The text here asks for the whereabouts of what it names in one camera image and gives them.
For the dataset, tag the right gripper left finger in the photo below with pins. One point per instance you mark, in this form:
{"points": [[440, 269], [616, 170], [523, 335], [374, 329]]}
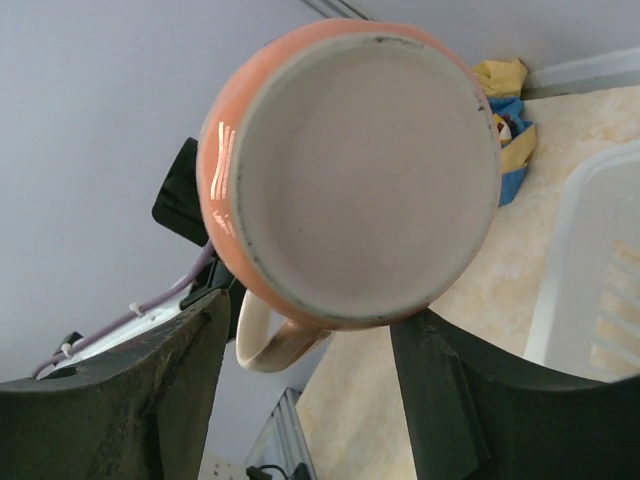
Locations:
{"points": [[140, 410]]}

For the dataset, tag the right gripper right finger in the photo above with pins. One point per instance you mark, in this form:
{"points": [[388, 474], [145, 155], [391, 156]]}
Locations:
{"points": [[476, 411]]}

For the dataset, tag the blue and yellow cloth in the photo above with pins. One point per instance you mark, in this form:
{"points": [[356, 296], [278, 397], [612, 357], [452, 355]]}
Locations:
{"points": [[503, 83]]}

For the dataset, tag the pink ceramic mug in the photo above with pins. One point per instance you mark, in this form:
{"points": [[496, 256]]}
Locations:
{"points": [[347, 174]]}

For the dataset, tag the aluminium frame rail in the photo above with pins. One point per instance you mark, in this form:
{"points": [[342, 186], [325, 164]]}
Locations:
{"points": [[280, 450]]}

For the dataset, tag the white plastic dish rack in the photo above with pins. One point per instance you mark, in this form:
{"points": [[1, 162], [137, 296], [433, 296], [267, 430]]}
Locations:
{"points": [[586, 318]]}

